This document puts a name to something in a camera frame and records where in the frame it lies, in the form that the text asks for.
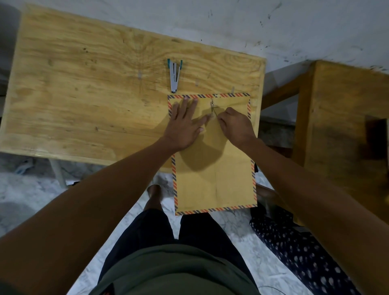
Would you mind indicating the person's right hand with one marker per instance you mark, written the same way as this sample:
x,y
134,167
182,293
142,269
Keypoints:
x,y
238,127

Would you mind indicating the brown envelope with striped border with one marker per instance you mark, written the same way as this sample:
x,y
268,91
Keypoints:
x,y
212,182

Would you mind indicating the dark polka dot cloth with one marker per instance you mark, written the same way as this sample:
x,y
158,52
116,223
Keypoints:
x,y
304,258

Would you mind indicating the blue white object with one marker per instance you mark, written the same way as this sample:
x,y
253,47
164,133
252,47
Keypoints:
x,y
25,167

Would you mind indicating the wooden side table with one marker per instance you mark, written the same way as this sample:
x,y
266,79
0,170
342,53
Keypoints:
x,y
334,115

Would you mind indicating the person's left little finger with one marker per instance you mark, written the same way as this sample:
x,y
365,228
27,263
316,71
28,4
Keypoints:
x,y
174,111

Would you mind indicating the white and teal stapler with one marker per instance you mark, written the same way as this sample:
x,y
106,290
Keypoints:
x,y
173,81

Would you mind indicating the white metal table leg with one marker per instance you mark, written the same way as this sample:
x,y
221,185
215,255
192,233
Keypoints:
x,y
58,174

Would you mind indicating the person's left forearm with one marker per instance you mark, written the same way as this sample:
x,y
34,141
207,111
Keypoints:
x,y
91,218

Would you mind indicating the person's left leg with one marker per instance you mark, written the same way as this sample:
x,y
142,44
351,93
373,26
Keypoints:
x,y
153,197

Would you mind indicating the person's left hand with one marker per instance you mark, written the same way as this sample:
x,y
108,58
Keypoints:
x,y
181,130

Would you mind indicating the person's left thumb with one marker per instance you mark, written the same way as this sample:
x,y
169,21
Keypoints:
x,y
199,130

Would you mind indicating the person's right fingers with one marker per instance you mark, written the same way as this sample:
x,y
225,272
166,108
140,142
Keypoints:
x,y
225,117

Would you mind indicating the person's olive green shirt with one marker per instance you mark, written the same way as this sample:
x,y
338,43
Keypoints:
x,y
176,273

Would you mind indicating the person's left middle finger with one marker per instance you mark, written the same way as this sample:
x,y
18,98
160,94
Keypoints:
x,y
194,107

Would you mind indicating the person's dark shorts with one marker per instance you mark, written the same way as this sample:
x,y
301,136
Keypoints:
x,y
146,232

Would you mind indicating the person's right forearm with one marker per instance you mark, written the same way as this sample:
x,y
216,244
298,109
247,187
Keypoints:
x,y
319,212

